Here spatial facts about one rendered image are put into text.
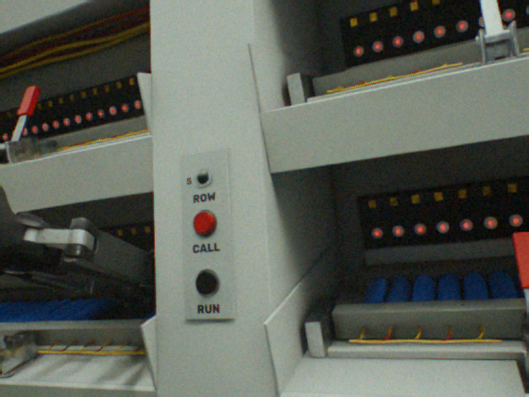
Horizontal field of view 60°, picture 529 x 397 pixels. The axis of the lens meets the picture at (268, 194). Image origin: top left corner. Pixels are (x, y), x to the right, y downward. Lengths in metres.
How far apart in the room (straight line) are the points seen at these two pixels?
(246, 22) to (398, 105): 0.13
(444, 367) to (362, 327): 0.07
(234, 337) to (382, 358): 0.10
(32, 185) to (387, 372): 0.34
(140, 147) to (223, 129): 0.08
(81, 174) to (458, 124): 0.31
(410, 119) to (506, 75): 0.06
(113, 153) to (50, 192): 0.08
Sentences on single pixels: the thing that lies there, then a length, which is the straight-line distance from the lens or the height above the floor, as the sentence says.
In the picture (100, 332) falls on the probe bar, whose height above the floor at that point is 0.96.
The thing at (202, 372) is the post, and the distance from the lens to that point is 0.35.
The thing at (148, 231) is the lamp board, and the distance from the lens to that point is 0.57.
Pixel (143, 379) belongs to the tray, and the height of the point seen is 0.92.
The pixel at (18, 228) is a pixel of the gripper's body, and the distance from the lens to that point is 0.32.
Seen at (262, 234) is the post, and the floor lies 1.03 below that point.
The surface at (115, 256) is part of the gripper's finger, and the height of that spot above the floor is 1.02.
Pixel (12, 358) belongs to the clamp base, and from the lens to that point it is 0.50.
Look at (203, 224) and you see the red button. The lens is 0.34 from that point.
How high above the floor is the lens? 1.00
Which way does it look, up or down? 10 degrees up
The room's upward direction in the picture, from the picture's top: 4 degrees counter-clockwise
